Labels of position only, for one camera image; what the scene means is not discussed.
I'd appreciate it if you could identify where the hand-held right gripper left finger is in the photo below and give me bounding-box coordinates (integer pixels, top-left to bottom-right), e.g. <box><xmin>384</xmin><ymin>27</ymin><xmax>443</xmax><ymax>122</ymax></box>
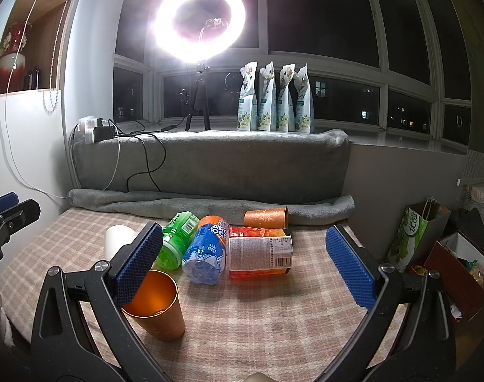
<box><xmin>30</xmin><ymin>222</ymin><xmax>164</xmax><ymax>382</ymax></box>

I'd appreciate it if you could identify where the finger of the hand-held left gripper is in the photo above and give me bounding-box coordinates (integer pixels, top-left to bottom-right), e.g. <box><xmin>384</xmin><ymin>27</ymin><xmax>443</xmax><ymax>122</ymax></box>
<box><xmin>0</xmin><ymin>198</ymin><xmax>41</xmax><ymax>267</ymax></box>
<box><xmin>0</xmin><ymin>193</ymin><xmax>20</xmax><ymax>220</ymax></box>

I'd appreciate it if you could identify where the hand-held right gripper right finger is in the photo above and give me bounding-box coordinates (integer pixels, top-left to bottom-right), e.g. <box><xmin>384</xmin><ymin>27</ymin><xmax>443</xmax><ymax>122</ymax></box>
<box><xmin>325</xmin><ymin>224</ymin><xmax>458</xmax><ymax>382</ymax></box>

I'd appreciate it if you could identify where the orange paper cup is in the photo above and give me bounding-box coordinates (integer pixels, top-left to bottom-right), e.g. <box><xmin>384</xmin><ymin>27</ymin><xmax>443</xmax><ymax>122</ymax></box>
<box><xmin>244</xmin><ymin>206</ymin><xmax>289</xmax><ymax>230</ymax></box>
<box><xmin>120</xmin><ymin>269</ymin><xmax>186</xmax><ymax>342</ymax></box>

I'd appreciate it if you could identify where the white paper cup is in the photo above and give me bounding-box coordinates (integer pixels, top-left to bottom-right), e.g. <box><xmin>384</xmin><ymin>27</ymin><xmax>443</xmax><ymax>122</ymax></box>
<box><xmin>103</xmin><ymin>225</ymin><xmax>139</xmax><ymax>265</ymax></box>

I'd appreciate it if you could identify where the green plastic bottle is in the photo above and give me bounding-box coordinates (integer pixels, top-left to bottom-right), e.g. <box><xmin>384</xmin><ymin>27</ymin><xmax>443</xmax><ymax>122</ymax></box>
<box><xmin>153</xmin><ymin>211</ymin><xmax>201</xmax><ymax>270</ymax></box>

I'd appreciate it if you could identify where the blue plastic bottle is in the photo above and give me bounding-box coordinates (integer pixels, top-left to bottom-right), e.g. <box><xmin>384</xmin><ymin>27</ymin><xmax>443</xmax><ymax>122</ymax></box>
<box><xmin>181</xmin><ymin>215</ymin><xmax>232</xmax><ymax>286</ymax></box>

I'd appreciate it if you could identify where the green paper bag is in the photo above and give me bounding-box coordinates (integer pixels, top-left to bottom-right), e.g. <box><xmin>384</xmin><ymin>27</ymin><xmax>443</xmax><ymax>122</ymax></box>
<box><xmin>387</xmin><ymin>198</ymin><xmax>452</xmax><ymax>274</ymax></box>

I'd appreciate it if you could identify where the grey rolled blanket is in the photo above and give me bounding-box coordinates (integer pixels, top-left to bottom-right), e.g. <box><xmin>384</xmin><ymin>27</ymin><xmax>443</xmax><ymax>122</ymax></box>
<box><xmin>68</xmin><ymin>188</ymin><xmax>355</xmax><ymax>226</ymax></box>

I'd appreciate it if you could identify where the red cardboard box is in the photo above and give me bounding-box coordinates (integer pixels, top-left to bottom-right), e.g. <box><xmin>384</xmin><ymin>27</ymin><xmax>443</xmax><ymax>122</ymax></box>
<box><xmin>422</xmin><ymin>230</ymin><xmax>484</xmax><ymax>324</ymax></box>

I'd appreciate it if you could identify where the white power strip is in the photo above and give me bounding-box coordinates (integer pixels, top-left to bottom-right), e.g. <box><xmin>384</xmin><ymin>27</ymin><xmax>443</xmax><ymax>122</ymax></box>
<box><xmin>77</xmin><ymin>115</ymin><xmax>108</xmax><ymax>144</ymax></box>

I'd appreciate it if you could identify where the black charger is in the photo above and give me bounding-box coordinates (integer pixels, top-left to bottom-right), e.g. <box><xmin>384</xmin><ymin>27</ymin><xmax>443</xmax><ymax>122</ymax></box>
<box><xmin>92</xmin><ymin>121</ymin><xmax>118</xmax><ymax>143</ymax></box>

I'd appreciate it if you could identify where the checked beige cover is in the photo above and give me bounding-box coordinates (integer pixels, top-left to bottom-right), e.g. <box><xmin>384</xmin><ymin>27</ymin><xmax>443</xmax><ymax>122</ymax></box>
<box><xmin>0</xmin><ymin>206</ymin><xmax>408</xmax><ymax>382</ymax></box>

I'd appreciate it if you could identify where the dark cloth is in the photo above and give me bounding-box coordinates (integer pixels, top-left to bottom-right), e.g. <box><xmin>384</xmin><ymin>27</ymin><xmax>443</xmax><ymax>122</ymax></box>
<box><xmin>450</xmin><ymin>206</ymin><xmax>484</xmax><ymax>248</ymax></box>

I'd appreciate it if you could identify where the dark bottle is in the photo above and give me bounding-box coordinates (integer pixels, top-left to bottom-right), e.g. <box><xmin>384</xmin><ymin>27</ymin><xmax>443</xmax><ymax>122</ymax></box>
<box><xmin>23</xmin><ymin>64</ymin><xmax>41</xmax><ymax>92</ymax></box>

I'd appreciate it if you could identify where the red white vase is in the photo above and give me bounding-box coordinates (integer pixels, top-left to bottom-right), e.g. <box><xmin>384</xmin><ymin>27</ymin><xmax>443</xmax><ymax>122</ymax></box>
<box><xmin>0</xmin><ymin>20</ymin><xmax>33</xmax><ymax>95</ymax></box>

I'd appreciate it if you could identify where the grey draped blanket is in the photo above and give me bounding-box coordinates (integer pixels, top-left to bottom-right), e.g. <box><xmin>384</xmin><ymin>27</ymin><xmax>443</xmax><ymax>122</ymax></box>
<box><xmin>69</xmin><ymin>128</ymin><xmax>351</xmax><ymax>208</ymax></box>

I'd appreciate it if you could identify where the white green stand-up pouch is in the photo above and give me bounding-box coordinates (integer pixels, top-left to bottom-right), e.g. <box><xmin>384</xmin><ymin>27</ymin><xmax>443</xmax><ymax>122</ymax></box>
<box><xmin>257</xmin><ymin>60</ymin><xmax>278</xmax><ymax>132</ymax></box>
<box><xmin>293</xmin><ymin>66</ymin><xmax>315</xmax><ymax>134</ymax></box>
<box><xmin>276</xmin><ymin>63</ymin><xmax>298</xmax><ymax>133</ymax></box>
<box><xmin>237</xmin><ymin>60</ymin><xmax>260</xmax><ymax>131</ymax></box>

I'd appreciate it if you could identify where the wooden shelf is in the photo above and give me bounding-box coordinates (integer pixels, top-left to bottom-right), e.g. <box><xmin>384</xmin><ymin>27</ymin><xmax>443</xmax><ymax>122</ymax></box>
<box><xmin>0</xmin><ymin>0</ymin><xmax>84</xmax><ymax>99</ymax></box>

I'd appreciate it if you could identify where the black cable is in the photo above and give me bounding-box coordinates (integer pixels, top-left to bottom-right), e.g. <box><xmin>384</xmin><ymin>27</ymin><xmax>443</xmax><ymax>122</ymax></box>
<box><xmin>114</xmin><ymin>124</ymin><xmax>178</xmax><ymax>194</ymax></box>

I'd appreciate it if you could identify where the short white cable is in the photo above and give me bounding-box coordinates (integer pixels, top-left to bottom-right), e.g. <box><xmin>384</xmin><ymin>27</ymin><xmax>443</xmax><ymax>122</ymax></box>
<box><xmin>104</xmin><ymin>134</ymin><xmax>122</xmax><ymax>192</ymax></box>

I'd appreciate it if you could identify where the white bead cord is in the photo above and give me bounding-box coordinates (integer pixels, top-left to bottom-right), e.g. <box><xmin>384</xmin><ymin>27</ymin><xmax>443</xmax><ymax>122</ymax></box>
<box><xmin>42</xmin><ymin>0</ymin><xmax>78</xmax><ymax>114</ymax></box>

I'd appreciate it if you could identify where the long white cable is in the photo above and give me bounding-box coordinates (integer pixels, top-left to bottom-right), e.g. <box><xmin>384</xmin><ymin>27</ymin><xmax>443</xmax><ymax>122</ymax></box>
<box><xmin>0</xmin><ymin>0</ymin><xmax>69</xmax><ymax>200</ymax></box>

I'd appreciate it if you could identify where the white window frame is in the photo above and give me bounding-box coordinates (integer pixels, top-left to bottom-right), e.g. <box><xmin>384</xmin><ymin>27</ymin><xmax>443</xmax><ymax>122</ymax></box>
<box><xmin>112</xmin><ymin>0</ymin><xmax>474</xmax><ymax>156</ymax></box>

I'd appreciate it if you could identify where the ring light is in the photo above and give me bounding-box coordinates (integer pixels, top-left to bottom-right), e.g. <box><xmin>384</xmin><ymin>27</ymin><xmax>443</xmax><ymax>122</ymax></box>
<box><xmin>150</xmin><ymin>0</ymin><xmax>249</xmax><ymax>65</ymax></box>

